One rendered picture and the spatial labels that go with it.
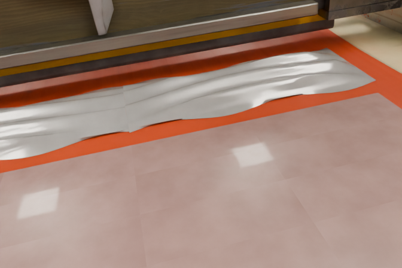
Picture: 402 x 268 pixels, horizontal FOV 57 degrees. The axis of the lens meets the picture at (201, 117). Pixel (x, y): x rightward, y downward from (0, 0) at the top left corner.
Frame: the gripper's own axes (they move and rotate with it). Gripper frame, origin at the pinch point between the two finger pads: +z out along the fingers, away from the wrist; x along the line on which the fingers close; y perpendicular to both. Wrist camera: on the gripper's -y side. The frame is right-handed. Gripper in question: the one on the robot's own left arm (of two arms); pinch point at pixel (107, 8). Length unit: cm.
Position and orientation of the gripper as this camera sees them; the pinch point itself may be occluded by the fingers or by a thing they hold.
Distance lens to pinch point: 32.3
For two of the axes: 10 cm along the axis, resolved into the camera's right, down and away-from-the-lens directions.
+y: -9.7, 2.0, -1.5
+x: 2.3, 4.9, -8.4
